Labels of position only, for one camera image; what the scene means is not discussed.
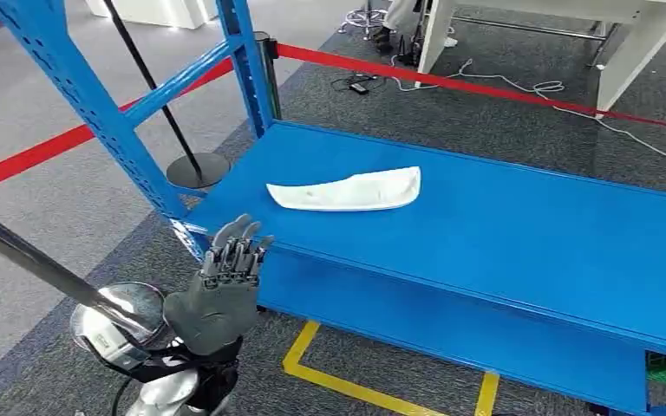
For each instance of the person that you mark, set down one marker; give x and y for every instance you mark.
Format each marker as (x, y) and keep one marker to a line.
(399, 12)

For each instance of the black-topped belt stanchion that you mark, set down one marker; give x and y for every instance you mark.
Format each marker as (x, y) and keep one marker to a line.
(270, 80)

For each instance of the thin black post with base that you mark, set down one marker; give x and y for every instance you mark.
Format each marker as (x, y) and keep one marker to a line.
(198, 169)

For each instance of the chrome stanchion post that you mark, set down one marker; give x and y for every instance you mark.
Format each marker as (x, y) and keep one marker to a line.
(23, 258)

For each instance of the chrome stool base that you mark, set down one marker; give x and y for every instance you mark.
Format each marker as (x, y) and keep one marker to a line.
(362, 17)

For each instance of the white curved plastic part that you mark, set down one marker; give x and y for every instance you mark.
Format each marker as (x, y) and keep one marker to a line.
(356, 192)

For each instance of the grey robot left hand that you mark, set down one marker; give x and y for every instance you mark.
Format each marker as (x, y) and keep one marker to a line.
(218, 310)

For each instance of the blue metal shelf rack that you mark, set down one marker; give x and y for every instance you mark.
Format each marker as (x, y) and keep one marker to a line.
(482, 229)

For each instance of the white desk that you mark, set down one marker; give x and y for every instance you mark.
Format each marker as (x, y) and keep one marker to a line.
(637, 57)

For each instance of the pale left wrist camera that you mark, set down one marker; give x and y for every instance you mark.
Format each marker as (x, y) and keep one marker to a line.
(112, 344)

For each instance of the black power adapter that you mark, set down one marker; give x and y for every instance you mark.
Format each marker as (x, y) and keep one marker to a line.
(359, 88)

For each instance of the white cabinet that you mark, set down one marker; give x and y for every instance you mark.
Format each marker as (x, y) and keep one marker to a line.
(149, 12)

